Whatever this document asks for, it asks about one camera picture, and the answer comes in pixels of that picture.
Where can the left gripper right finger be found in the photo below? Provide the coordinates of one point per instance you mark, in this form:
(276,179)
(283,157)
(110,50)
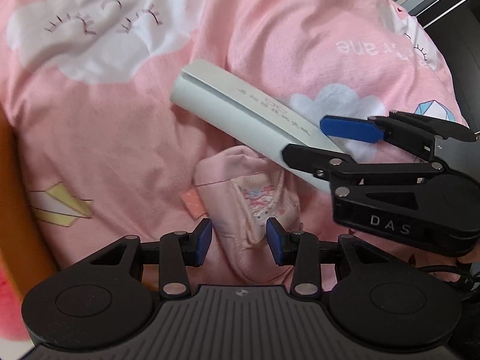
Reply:
(297,249)

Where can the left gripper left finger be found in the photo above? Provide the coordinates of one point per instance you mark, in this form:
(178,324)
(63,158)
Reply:
(179,250)

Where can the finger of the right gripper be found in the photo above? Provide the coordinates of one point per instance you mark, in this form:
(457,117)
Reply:
(314,161)
(397,129)

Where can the white long glasses case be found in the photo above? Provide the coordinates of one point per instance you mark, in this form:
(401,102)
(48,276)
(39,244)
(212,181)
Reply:
(243,111)

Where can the pink fabric pouch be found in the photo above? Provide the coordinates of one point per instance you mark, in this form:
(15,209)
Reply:
(239,189)

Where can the pink fluffy pompom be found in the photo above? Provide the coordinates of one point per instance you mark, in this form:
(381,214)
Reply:
(11,324)

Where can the person right hand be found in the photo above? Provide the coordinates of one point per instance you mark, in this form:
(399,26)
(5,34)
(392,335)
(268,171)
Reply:
(471,257)

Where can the orange cardboard box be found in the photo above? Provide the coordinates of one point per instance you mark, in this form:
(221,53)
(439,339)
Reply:
(25,256)

